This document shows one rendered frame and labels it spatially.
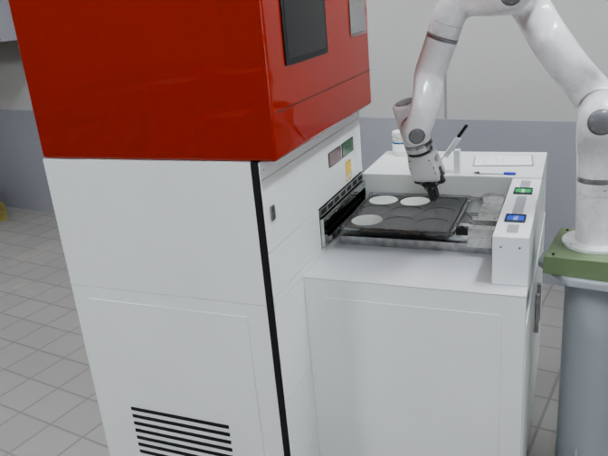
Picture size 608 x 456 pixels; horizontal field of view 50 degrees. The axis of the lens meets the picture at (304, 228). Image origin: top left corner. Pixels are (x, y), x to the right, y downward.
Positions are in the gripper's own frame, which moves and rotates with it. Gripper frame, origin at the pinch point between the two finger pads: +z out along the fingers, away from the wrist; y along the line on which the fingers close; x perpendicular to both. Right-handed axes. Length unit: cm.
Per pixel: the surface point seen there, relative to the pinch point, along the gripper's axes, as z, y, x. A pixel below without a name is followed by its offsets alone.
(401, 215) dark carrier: 5.4, 11.1, 5.0
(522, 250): 4.8, -35.9, 20.8
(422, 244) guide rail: 11.4, 1.3, 12.1
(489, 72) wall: 17, 49, -149
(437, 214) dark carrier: 8.3, 1.3, -0.4
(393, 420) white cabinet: 50, 3, 51
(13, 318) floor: 51, 264, 53
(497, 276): 11.3, -28.9, 24.7
